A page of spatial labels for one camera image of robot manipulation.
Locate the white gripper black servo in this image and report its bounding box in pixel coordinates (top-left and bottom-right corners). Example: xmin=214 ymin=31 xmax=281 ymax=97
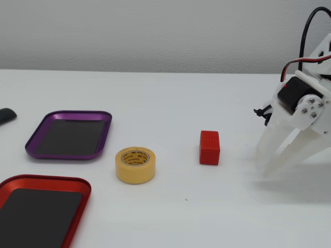
xmin=255 ymin=69 xmax=331 ymax=179

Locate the red studded block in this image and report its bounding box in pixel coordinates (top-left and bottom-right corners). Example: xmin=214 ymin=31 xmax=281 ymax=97
xmin=199 ymin=130 xmax=221 ymax=165

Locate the black zip tie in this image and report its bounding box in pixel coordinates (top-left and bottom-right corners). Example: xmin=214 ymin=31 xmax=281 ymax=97
xmin=253 ymin=107 xmax=273 ymax=127

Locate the yellow masking tape roll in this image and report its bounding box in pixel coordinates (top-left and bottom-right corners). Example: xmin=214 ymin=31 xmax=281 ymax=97
xmin=115 ymin=146 xmax=157 ymax=185

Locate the red metal tray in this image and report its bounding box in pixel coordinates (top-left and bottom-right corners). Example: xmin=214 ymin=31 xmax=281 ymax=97
xmin=0 ymin=174 xmax=92 ymax=248

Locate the purple metal tray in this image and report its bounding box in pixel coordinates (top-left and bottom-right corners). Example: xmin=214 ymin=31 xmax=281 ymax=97
xmin=24 ymin=110 xmax=113 ymax=161

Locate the black rounded object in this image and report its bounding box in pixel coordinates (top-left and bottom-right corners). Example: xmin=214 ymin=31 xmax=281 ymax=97
xmin=0 ymin=107 xmax=18 ymax=127

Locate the red white black servo wire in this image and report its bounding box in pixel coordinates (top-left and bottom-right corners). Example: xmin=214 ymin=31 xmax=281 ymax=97
xmin=280 ymin=53 xmax=331 ymax=84

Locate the black cable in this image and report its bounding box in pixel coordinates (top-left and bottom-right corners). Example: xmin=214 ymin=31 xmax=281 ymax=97
xmin=298 ymin=7 xmax=331 ymax=72

